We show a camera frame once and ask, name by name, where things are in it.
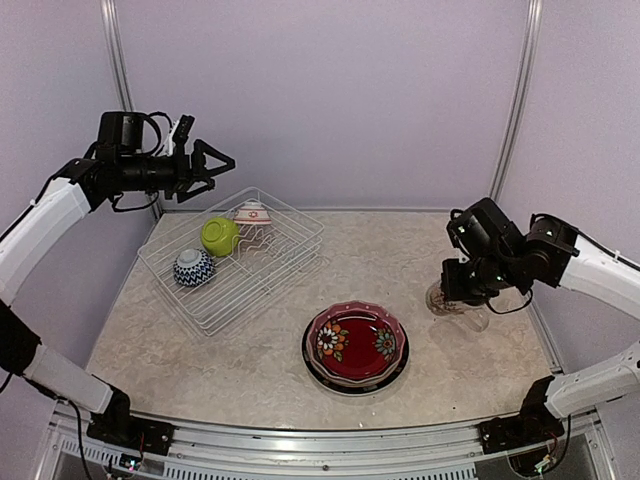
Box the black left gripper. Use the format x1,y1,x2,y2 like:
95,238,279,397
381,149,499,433
118,137,234,202

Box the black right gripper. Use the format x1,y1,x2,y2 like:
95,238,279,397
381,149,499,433
443,252,521,301

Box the seashell print mug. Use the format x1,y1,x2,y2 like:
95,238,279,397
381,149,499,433
425,282,489,333

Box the red white patterned bowl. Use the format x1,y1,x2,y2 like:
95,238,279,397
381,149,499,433
233,200,272,225

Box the lime green bowl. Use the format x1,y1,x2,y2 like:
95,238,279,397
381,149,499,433
200,217,240,257

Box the blue white patterned cup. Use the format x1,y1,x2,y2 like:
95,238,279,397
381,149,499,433
173,248,216,287

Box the black wavy line bowl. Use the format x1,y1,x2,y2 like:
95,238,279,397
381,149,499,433
310,311,400,382

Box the pink dotted scalloped plate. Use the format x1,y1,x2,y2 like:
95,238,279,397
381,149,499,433
301,300,410,390

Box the black rimmed striped plate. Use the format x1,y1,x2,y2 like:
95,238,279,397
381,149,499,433
301,322,410,395

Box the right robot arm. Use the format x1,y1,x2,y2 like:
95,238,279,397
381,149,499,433
440,198,639,444

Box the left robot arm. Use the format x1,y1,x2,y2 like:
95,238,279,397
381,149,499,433
1,111,236,445

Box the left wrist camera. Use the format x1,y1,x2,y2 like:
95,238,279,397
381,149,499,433
160,115,195,156

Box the white wire dish rack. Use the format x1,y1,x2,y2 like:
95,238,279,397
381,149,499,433
138,187,324,336

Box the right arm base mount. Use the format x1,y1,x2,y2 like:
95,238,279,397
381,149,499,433
477,376,565,454

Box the left aluminium corner post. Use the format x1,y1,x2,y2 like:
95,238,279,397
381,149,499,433
99,0,135,112

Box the aluminium corner post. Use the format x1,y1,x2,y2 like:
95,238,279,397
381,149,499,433
489,0,544,202
99,0,135,112

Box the right aluminium corner post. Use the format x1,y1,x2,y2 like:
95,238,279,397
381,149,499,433
489,0,544,202

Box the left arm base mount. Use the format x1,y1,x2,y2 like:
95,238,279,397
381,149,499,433
87,386,175,456

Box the aluminium front rail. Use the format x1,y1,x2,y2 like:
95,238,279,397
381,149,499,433
49,397,614,480

